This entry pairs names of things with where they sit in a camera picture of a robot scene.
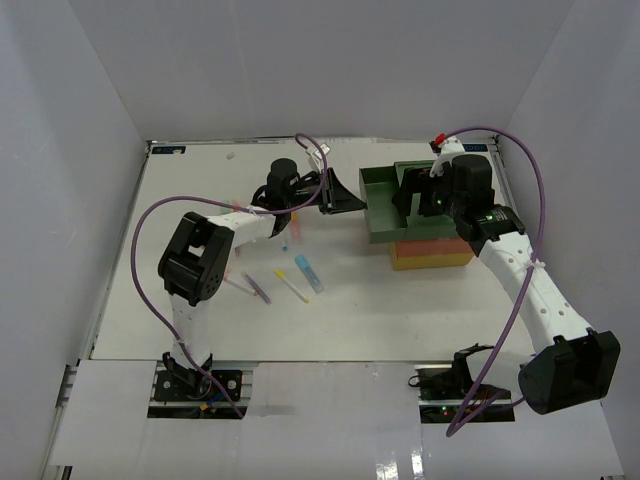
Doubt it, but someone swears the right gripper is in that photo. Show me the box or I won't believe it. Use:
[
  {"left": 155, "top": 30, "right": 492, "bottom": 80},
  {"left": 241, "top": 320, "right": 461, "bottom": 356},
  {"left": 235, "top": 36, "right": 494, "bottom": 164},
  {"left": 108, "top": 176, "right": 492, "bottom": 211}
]
[{"left": 392, "top": 167, "right": 465, "bottom": 220}]

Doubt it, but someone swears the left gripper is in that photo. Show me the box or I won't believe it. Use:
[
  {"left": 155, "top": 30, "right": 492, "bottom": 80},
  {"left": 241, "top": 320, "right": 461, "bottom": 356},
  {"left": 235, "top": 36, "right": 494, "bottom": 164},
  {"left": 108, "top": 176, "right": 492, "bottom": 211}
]
[{"left": 285, "top": 169, "right": 365, "bottom": 216}]

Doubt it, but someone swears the green top drawer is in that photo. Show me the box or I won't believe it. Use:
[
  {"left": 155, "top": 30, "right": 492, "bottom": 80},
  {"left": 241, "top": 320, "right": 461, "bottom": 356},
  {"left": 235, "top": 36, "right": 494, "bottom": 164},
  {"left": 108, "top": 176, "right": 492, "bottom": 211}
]
[{"left": 359, "top": 166, "right": 407, "bottom": 244}]

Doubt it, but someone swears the purple pen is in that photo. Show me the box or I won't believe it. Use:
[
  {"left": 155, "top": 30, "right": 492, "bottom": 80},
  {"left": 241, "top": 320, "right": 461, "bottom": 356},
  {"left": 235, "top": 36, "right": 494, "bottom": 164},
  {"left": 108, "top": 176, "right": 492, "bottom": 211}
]
[{"left": 241, "top": 272, "right": 272, "bottom": 305}]

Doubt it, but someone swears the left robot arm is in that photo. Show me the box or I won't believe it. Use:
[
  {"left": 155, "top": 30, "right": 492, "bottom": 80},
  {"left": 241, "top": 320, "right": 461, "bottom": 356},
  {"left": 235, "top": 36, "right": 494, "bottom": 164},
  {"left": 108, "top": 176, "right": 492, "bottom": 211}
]
[{"left": 158, "top": 158, "right": 366, "bottom": 399}]

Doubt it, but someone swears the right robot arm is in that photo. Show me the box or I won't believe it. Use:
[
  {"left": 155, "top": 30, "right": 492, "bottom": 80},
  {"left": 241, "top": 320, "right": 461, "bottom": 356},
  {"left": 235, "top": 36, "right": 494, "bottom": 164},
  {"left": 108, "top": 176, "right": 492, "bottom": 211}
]
[{"left": 392, "top": 154, "right": 620, "bottom": 415}]

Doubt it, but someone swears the stacked drawer box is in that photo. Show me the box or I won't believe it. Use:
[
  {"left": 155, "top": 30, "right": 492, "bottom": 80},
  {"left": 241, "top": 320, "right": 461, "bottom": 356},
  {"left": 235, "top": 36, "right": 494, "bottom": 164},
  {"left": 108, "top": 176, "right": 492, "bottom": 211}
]
[{"left": 390, "top": 161, "right": 474, "bottom": 271}]

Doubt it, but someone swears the orange pink highlighter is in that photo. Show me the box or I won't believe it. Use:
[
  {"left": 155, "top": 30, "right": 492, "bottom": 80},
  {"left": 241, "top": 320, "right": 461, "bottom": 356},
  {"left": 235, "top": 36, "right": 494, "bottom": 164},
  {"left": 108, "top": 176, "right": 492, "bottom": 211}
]
[{"left": 289, "top": 212, "right": 303, "bottom": 245}]

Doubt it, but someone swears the blue highlighter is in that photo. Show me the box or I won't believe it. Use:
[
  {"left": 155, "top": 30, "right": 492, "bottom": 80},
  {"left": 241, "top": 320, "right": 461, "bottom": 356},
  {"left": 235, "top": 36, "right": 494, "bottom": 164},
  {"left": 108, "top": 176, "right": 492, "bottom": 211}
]
[{"left": 294, "top": 255, "right": 324, "bottom": 294}]

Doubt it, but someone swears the yellow cap pen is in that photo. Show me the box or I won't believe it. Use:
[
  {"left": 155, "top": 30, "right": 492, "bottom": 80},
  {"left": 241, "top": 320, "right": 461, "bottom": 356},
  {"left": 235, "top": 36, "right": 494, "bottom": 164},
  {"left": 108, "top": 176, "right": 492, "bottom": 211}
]
[{"left": 274, "top": 269, "right": 310, "bottom": 304}]

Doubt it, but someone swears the pink cap white pen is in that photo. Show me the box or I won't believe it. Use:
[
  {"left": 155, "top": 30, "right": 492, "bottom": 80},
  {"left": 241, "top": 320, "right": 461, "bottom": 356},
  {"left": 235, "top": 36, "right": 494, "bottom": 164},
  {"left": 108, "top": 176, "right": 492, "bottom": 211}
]
[{"left": 224, "top": 276, "right": 258, "bottom": 296}]

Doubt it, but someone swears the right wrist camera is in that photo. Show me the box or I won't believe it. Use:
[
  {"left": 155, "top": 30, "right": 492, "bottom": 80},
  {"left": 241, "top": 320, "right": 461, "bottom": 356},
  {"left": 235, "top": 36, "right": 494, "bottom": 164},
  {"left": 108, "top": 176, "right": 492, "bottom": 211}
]
[{"left": 429, "top": 133, "right": 466, "bottom": 177}]

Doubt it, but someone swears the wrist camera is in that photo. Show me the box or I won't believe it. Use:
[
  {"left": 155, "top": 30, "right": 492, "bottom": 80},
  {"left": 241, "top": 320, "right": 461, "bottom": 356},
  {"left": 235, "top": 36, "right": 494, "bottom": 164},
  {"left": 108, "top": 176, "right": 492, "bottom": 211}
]
[
  {"left": 429, "top": 133, "right": 466, "bottom": 177},
  {"left": 306, "top": 143, "right": 331, "bottom": 173}
]

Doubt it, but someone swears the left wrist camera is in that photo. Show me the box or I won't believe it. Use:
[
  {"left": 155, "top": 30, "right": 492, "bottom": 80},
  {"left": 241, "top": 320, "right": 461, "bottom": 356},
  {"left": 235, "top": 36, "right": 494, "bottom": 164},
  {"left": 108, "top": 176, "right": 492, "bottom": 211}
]
[{"left": 306, "top": 143, "right": 331, "bottom": 173}]

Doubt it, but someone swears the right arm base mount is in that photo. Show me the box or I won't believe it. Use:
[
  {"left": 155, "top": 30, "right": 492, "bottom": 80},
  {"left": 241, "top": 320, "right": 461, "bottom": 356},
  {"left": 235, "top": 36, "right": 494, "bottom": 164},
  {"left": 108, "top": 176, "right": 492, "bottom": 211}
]
[{"left": 407, "top": 343, "right": 515, "bottom": 424}]

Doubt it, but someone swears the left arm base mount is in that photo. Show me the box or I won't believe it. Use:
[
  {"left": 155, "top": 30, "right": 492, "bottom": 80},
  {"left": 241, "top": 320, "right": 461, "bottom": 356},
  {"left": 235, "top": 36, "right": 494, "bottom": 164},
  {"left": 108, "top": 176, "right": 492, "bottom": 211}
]
[{"left": 151, "top": 352, "right": 243, "bottom": 408}]

